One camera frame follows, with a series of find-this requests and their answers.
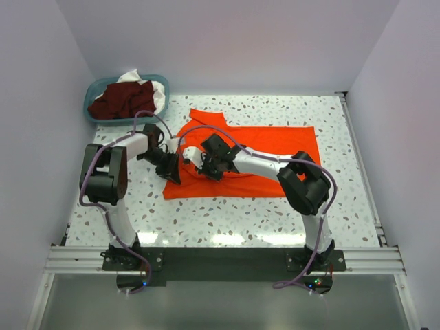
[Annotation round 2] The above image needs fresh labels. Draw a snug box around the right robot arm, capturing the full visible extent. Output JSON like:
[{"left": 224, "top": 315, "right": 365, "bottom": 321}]
[{"left": 184, "top": 134, "right": 337, "bottom": 270}]

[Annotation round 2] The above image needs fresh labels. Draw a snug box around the white t shirt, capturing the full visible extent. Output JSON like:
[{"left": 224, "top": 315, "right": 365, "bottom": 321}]
[{"left": 117, "top": 69, "right": 166, "bottom": 114}]

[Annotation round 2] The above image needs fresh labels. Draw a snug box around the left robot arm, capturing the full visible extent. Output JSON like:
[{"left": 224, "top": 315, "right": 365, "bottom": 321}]
[{"left": 79, "top": 124, "right": 181, "bottom": 270}]

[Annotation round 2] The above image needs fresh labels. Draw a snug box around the teal plastic basket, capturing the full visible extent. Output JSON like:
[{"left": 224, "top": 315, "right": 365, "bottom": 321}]
[{"left": 83, "top": 74, "right": 170, "bottom": 127}]

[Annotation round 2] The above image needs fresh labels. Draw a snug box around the dark red t shirt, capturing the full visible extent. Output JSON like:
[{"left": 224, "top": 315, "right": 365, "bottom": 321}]
[{"left": 88, "top": 81, "right": 157, "bottom": 120}]

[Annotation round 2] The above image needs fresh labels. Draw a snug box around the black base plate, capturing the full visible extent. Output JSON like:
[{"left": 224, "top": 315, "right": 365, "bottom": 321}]
[{"left": 100, "top": 247, "right": 347, "bottom": 288}]

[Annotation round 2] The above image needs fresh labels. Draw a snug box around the orange t shirt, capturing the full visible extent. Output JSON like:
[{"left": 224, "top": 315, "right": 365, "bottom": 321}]
[{"left": 162, "top": 108, "right": 322, "bottom": 201}]

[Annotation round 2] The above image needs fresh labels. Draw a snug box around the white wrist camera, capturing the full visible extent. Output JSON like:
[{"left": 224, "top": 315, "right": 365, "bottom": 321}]
[
  {"left": 183, "top": 146, "right": 204, "bottom": 168},
  {"left": 166, "top": 137, "right": 186, "bottom": 153}
]

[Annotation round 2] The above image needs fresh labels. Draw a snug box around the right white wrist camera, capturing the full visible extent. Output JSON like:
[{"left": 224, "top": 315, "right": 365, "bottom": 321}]
[{"left": 183, "top": 146, "right": 204, "bottom": 168}]

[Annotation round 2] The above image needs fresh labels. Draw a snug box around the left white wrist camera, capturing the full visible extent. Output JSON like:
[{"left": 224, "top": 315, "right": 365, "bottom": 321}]
[{"left": 166, "top": 137, "right": 186, "bottom": 153}]

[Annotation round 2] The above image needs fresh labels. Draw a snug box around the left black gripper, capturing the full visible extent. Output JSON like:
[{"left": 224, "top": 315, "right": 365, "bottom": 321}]
[{"left": 138, "top": 148, "right": 181, "bottom": 185}]

